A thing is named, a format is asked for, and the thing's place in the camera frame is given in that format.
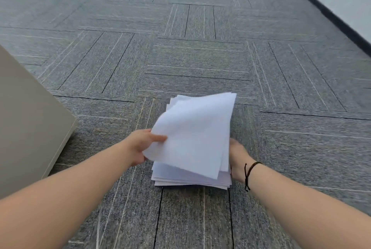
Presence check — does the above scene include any person's right hand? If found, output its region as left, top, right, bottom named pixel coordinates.
left=229, top=137, right=255, bottom=184

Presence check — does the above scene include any person's left hand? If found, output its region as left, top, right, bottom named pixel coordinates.
left=123, top=129, right=168, bottom=168

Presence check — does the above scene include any single white paper sheet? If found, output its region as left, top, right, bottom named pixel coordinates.
left=142, top=92, right=237, bottom=180

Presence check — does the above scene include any person's left forearm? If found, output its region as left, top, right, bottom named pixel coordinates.
left=0, top=141, right=137, bottom=249

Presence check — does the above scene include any person's right forearm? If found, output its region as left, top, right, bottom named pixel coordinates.
left=246, top=163, right=371, bottom=249

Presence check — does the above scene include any beige wooden desk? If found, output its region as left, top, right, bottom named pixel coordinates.
left=0, top=44, right=78, bottom=200

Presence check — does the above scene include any black baseboard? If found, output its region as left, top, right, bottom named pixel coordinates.
left=279, top=0, right=371, bottom=55

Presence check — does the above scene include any black cord bracelet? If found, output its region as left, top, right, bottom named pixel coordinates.
left=244, top=161, right=263, bottom=192

